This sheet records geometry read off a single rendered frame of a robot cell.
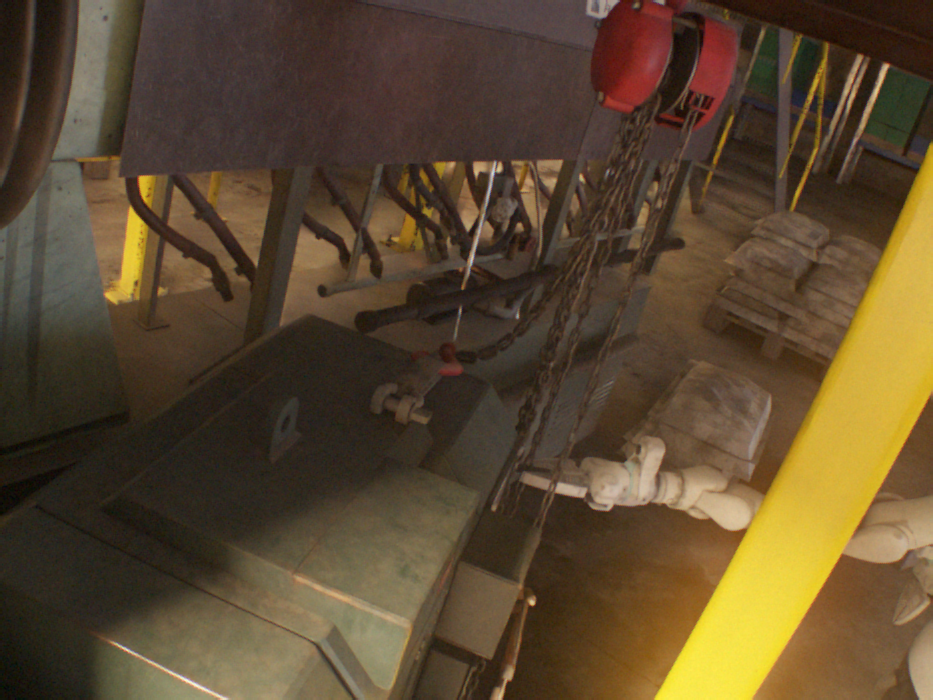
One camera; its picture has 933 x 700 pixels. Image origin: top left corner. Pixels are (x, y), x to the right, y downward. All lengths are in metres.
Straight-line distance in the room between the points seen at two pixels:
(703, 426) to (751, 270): 1.85
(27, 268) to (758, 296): 4.07
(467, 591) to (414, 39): 0.92
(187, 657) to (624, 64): 0.84
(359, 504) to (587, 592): 1.55
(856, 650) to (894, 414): 1.88
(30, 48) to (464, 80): 1.25
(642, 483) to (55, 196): 1.04
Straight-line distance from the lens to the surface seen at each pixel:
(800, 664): 2.54
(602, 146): 2.29
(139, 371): 1.60
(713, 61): 1.16
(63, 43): 0.49
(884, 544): 1.56
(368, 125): 1.48
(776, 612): 1.01
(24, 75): 0.48
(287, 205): 1.40
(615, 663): 2.20
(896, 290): 0.88
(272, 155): 1.33
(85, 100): 1.16
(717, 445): 3.04
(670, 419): 3.06
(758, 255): 4.78
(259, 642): 0.75
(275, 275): 1.45
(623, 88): 1.12
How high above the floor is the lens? 1.38
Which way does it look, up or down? 24 degrees down
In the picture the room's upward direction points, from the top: 17 degrees clockwise
